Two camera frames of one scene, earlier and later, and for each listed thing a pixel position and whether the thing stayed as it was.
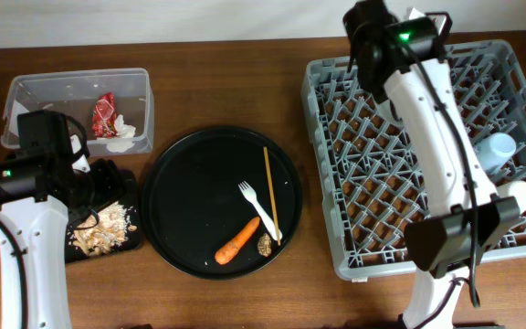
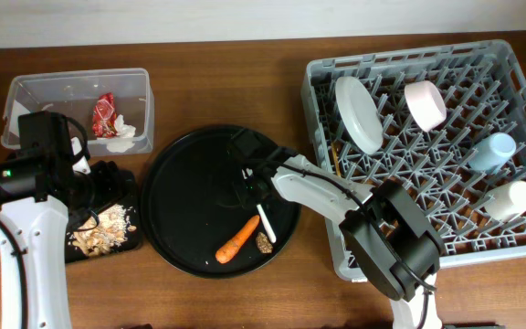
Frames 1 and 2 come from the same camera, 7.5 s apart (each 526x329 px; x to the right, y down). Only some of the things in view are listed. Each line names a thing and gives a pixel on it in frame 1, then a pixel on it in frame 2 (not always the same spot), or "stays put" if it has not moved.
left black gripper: x=115 y=186 stays put
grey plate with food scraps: x=385 y=113 -> x=359 y=115
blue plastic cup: x=495 y=150 stays put
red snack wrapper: x=104 y=119 stays put
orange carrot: x=244 y=233 stays put
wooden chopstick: x=278 y=235 -> x=335 y=159
